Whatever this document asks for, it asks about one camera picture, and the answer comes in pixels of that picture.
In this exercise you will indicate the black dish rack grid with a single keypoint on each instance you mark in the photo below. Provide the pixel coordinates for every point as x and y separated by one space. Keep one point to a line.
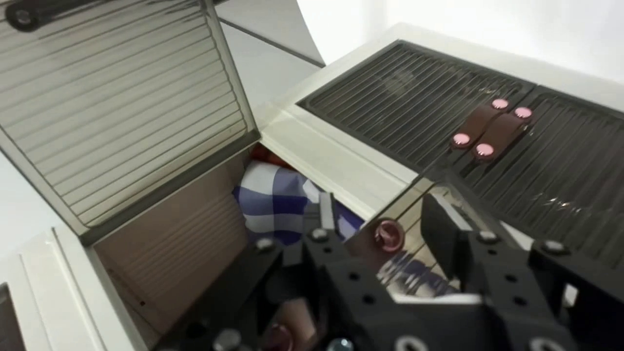
403 99

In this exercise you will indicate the grey slatted box lid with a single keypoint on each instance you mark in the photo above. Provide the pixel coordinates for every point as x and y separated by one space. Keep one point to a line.
130 99

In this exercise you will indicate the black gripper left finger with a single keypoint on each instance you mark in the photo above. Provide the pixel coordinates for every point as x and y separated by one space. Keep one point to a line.
325 241

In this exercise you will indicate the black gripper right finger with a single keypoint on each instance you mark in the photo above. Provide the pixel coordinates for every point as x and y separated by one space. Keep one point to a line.
475 261

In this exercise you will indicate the blue white checked cloth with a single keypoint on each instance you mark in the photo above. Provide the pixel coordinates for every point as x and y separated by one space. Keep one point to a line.
274 198

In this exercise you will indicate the brown block pink dots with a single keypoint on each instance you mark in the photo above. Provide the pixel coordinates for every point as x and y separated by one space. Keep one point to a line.
505 132

